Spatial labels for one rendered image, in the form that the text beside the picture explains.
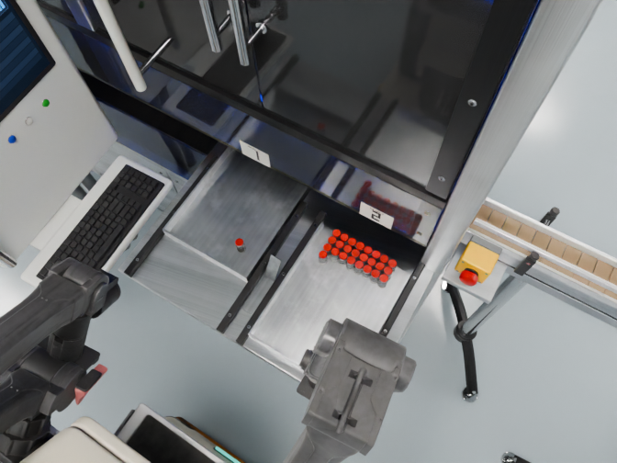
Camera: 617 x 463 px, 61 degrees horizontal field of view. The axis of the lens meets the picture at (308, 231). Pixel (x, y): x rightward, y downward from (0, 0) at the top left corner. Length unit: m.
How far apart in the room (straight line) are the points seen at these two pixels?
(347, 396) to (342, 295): 0.76
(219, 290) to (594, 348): 1.60
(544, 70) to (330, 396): 0.48
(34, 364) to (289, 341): 0.57
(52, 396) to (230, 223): 0.66
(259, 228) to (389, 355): 0.85
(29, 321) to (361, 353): 0.45
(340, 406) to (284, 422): 1.58
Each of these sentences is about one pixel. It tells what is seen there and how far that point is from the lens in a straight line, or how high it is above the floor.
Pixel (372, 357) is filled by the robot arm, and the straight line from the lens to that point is 0.60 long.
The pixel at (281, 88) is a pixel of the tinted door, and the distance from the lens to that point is 1.07.
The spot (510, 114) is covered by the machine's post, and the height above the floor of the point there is 1.51.
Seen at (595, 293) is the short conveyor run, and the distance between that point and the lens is 1.42.
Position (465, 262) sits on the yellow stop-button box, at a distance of 1.23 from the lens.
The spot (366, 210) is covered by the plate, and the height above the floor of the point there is 1.02.
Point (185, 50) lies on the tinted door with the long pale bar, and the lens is 1.20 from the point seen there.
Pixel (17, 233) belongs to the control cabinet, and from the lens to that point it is 1.60.
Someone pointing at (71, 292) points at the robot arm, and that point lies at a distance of 0.86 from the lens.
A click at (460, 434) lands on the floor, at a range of 2.20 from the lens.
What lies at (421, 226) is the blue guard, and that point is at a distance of 1.19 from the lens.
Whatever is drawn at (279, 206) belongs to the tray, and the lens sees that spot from 1.41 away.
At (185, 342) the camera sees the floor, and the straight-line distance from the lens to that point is 2.26.
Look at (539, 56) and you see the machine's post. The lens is 0.74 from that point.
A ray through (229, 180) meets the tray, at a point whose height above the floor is 0.88.
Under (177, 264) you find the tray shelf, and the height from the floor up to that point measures 0.88.
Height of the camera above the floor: 2.14
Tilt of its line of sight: 65 degrees down
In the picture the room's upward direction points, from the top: 3 degrees counter-clockwise
